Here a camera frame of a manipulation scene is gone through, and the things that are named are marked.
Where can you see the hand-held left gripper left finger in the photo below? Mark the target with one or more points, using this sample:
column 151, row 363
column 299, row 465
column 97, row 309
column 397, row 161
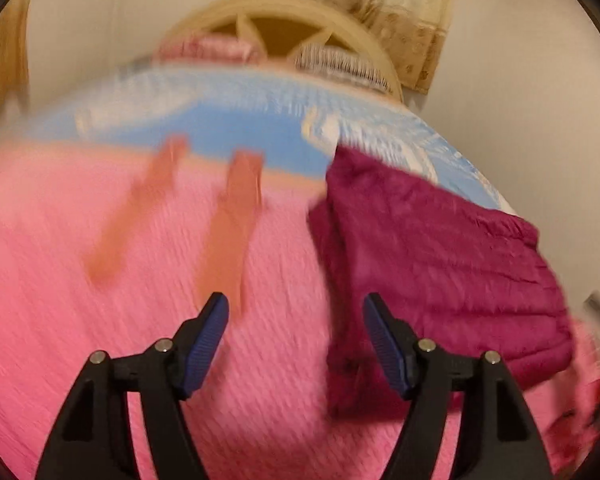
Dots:
column 205, row 345

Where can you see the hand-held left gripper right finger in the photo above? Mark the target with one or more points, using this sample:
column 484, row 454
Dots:
column 385, row 345

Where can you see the magenta puffer jacket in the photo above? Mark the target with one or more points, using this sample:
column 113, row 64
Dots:
column 430, row 260

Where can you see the striped pillow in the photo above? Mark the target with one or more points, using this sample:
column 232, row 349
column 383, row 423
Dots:
column 340, row 62

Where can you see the pink patterned pillow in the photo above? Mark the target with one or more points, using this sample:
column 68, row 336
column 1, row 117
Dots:
column 205, row 49

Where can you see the beige floral curtain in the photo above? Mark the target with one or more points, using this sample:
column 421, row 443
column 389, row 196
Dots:
column 410, row 25

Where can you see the cream wooden headboard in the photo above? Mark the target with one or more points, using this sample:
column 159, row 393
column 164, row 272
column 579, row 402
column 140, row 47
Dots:
column 280, row 5

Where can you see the golden curtain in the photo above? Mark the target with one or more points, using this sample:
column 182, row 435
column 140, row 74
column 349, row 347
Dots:
column 5, row 60

